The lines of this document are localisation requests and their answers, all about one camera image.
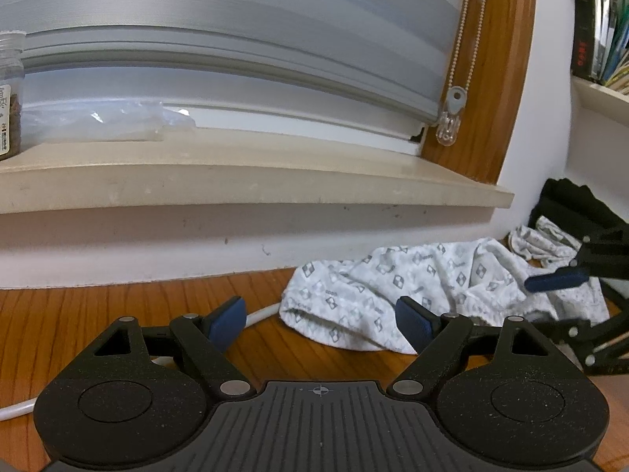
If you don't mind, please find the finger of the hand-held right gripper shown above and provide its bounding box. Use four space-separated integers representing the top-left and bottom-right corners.
525 227 629 294
533 319 629 377

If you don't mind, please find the white cable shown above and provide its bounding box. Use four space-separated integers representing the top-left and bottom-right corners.
0 305 281 421

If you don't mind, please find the stack of dark folded clothes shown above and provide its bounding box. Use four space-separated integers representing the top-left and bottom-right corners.
528 178 629 256

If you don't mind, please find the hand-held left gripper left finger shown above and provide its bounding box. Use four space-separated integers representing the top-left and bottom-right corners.
93 297 256 400

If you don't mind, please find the white bead chain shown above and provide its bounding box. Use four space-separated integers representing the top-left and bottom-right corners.
445 0 492 104

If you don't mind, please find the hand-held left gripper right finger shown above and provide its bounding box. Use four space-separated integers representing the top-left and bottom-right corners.
386 297 558 399

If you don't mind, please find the clear jar with orange label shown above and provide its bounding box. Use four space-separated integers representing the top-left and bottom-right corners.
0 31 26 160

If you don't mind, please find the row of books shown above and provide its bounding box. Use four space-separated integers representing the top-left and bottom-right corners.
570 0 629 94

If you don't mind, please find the wooden window frame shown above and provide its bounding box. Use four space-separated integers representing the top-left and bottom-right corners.
420 0 537 183

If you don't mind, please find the grey window blind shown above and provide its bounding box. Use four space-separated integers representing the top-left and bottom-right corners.
0 0 467 126

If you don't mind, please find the white patterned pajama garment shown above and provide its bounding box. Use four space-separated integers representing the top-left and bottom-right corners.
279 238 610 355

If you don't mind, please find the white shelf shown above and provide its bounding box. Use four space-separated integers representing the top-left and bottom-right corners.
570 75 629 124

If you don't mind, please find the clear plastic bag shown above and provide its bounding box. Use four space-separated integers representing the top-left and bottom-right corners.
22 101 195 146

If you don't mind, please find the folded white patterned garment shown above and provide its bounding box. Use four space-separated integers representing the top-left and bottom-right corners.
508 215 585 269

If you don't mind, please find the beige stone window sill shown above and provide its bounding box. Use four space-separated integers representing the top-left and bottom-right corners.
0 140 514 214

